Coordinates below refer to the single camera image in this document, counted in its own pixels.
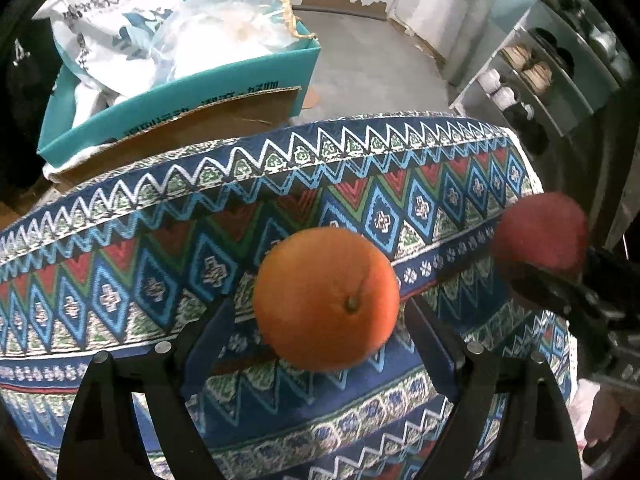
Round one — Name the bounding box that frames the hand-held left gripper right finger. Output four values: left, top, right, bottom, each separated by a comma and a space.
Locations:
402, 300, 583, 480

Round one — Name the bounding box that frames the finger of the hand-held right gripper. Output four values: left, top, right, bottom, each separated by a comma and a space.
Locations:
505, 262, 601, 331

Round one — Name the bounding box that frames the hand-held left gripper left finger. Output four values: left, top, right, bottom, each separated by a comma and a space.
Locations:
57, 295, 238, 480

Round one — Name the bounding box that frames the large red apple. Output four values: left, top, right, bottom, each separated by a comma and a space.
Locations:
492, 191, 590, 281

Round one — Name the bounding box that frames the large orange with stem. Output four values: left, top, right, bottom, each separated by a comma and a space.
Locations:
252, 226, 401, 372

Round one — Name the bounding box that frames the person's right hand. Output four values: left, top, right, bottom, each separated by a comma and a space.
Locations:
575, 380, 626, 461

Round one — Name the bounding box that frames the blue patterned tablecloth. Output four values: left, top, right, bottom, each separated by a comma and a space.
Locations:
0, 114, 581, 480

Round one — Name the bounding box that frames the black shoe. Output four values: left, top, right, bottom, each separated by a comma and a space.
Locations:
510, 102, 551, 157

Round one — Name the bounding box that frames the grey shoe rack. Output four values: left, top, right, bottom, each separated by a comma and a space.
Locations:
450, 0, 640, 161

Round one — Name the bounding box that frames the brown shoe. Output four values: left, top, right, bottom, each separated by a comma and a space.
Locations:
521, 61, 553, 92
502, 44, 532, 67

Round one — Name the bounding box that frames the teal cardboard box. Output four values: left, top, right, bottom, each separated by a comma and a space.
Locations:
37, 0, 322, 166

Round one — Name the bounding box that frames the black garment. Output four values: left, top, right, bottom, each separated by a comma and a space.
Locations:
0, 20, 63, 201

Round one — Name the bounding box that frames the clear plastic bag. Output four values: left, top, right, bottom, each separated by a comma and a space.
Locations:
150, 0, 311, 83

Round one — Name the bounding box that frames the white printed rice bag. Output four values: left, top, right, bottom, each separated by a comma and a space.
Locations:
37, 0, 186, 106

